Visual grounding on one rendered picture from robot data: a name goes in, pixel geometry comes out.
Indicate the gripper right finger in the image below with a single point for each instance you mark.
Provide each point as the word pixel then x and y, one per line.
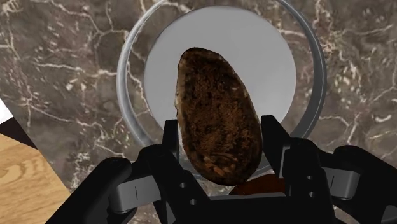
pixel 297 167

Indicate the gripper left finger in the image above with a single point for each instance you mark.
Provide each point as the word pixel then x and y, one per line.
pixel 161 173

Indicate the small brown object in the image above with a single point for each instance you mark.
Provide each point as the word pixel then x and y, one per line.
pixel 260 186

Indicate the clear glass bowl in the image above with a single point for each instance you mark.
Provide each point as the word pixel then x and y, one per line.
pixel 248 49

